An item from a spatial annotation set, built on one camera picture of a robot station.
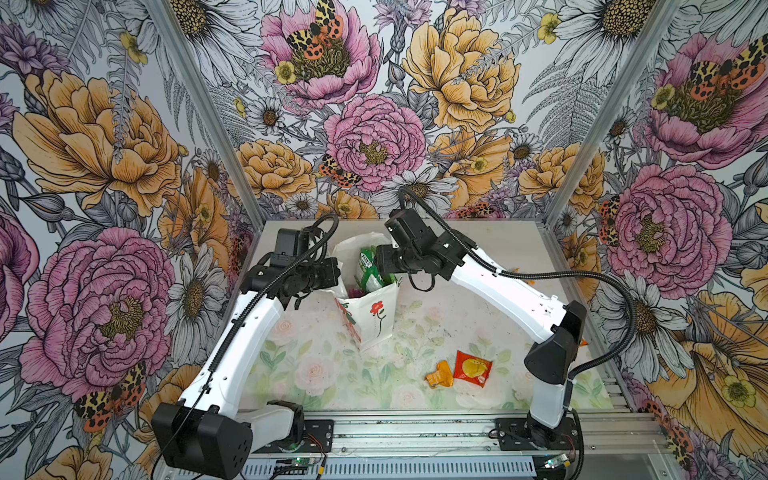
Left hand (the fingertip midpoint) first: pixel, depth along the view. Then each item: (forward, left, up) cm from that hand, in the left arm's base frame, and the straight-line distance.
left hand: (337, 281), depth 77 cm
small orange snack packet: (-17, -27, -21) cm, 38 cm away
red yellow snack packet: (-15, -35, -21) cm, 43 cm away
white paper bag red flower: (-7, -8, -3) cm, 11 cm away
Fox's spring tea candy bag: (+3, -8, -1) cm, 8 cm away
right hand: (+2, -13, +3) cm, 13 cm away
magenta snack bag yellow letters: (+3, -3, -10) cm, 11 cm away
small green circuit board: (-36, -51, -23) cm, 67 cm away
